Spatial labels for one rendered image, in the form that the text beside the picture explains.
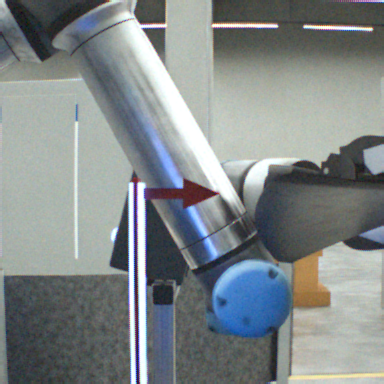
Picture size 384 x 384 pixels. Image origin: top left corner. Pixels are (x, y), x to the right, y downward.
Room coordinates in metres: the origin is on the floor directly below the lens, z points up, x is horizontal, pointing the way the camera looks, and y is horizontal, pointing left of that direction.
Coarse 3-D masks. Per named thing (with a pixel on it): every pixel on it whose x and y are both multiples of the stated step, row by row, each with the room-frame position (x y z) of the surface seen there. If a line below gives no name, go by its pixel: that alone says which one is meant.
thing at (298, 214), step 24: (264, 192) 0.60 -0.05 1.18; (288, 192) 0.59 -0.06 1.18; (312, 192) 0.59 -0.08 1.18; (336, 192) 0.59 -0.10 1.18; (360, 192) 0.59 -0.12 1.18; (264, 216) 0.65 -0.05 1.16; (288, 216) 0.66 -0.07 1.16; (312, 216) 0.67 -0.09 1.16; (336, 216) 0.68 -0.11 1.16; (360, 216) 0.69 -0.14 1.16; (264, 240) 0.71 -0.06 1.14; (288, 240) 0.72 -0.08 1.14; (312, 240) 0.73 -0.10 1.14; (336, 240) 0.75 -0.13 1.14
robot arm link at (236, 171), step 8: (232, 160) 0.98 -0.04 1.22; (256, 160) 0.94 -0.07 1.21; (224, 168) 0.95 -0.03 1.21; (232, 168) 0.94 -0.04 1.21; (240, 168) 0.93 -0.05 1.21; (248, 168) 0.92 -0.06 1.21; (232, 176) 0.93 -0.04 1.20; (240, 176) 0.92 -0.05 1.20; (232, 184) 0.92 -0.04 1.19; (240, 184) 0.91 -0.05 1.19; (240, 192) 0.91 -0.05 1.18; (240, 200) 0.91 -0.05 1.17
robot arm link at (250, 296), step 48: (48, 0) 0.80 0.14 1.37; (96, 0) 0.79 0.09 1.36; (96, 48) 0.80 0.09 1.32; (144, 48) 0.82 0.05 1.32; (96, 96) 0.82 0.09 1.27; (144, 96) 0.80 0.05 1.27; (144, 144) 0.81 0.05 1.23; (192, 144) 0.81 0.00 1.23; (192, 240) 0.81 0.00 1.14; (240, 240) 0.81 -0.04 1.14; (240, 288) 0.79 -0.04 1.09; (288, 288) 0.79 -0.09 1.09; (240, 336) 0.80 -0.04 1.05
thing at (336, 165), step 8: (296, 160) 0.89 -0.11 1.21; (304, 160) 0.88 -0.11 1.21; (328, 160) 0.82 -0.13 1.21; (336, 160) 0.81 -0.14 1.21; (344, 160) 0.80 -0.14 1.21; (352, 160) 0.79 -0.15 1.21; (312, 168) 0.89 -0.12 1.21; (328, 168) 0.81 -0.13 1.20; (336, 168) 0.81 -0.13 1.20; (344, 168) 0.80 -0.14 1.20; (352, 168) 0.79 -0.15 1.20; (368, 168) 0.80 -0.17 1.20; (336, 176) 0.80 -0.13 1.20; (344, 176) 0.80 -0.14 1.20; (352, 176) 0.79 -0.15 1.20; (360, 176) 0.78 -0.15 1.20; (368, 176) 0.78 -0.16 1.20; (376, 176) 0.80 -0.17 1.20
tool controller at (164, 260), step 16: (128, 192) 1.23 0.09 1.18; (128, 208) 1.23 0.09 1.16; (128, 224) 1.23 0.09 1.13; (160, 224) 1.23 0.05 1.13; (128, 240) 1.23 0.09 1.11; (160, 240) 1.23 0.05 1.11; (112, 256) 1.23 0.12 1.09; (128, 256) 1.23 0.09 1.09; (160, 256) 1.23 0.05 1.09; (176, 256) 1.23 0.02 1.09; (128, 272) 1.23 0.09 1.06; (160, 272) 1.23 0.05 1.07; (176, 272) 1.23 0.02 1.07
